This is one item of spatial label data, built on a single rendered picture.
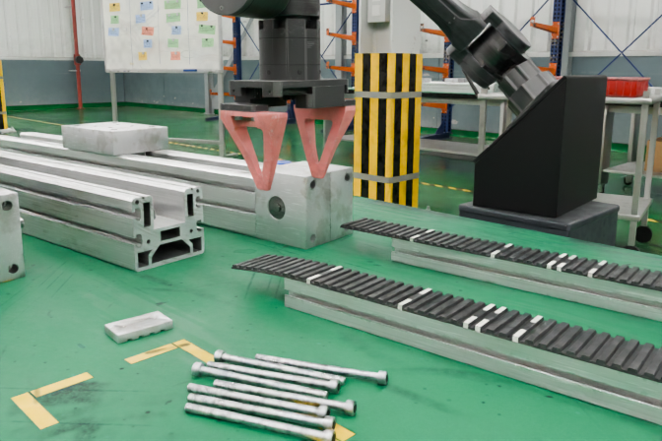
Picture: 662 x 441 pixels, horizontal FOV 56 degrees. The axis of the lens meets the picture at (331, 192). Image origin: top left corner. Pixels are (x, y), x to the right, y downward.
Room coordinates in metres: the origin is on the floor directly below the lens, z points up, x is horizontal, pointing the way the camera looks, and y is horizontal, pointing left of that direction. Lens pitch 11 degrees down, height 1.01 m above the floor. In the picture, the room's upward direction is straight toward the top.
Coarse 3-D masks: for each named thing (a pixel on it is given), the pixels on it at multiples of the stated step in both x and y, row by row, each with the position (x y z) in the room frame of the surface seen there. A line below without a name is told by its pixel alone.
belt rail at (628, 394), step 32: (288, 288) 0.57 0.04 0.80; (320, 288) 0.55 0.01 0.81; (352, 320) 0.53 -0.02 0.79; (384, 320) 0.51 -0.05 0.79; (416, 320) 0.49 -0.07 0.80; (448, 352) 0.47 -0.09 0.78; (480, 352) 0.45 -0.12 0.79; (512, 352) 0.43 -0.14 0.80; (544, 352) 0.42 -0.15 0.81; (544, 384) 0.42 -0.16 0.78; (576, 384) 0.40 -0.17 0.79; (608, 384) 0.39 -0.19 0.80; (640, 384) 0.38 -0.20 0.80; (640, 416) 0.38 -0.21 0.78
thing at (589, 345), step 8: (584, 336) 0.43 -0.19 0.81; (592, 336) 0.44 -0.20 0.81; (600, 336) 0.43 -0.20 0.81; (608, 336) 0.43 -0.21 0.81; (576, 344) 0.42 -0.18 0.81; (584, 344) 0.42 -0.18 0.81; (592, 344) 0.42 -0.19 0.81; (600, 344) 0.42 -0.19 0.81; (568, 352) 0.41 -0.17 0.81; (576, 352) 0.41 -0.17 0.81; (584, 352) 0.41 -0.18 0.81; (592, 352) 0.41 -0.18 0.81; (584, 360) 0.40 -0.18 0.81; (592, 360) 0.40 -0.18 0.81
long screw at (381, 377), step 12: (264, 360) 0.45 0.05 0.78; (276, 360) 0.45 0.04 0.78; (288, 360) 0.45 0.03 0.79; (324, 372) 0.44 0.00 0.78; (336, 372) 0.43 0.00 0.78; (348, 372) 0.43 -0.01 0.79; (360, 372) 0.43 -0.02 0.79; (372, 372) 0.43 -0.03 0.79; (384, 372) 0.42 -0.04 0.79; (384, 384) 0.42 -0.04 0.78
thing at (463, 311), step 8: (464, 304) 0.50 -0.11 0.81; (472, 304) 0.50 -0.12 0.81; (480, 304) 0.50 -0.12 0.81; (448, 312) 0.48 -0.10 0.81; (456, 312) 0.48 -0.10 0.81; (464, 312) 0.48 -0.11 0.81; (472, 312) 0.48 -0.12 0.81; (440, 320) 0.47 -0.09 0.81; (448, 320) 0.47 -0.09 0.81; (456, 320) 0.46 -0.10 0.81; (464, 320) 0.47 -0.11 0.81
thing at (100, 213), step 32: (0, 160) 1.03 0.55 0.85; (32, 160) 0.97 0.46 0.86; (32, 192) 0.84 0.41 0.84; (64, 192) 0.77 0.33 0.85; (96, 192) 0.72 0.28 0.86; (128, 192) 0.71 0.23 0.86; (160, 192) 0.76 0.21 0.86; (192, 192) 0.74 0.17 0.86; (32, 224) 0.82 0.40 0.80; (64, 224) 0.77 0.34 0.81; (96, 224) 0.72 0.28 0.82; (128, 224) 0.68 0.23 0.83; (160, 224) 0.72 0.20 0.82; (192, 224) 0.74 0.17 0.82; (96, 256) 0.73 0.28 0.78; (128, 256) 0.68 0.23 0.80; (160, 256) 0.72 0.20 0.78
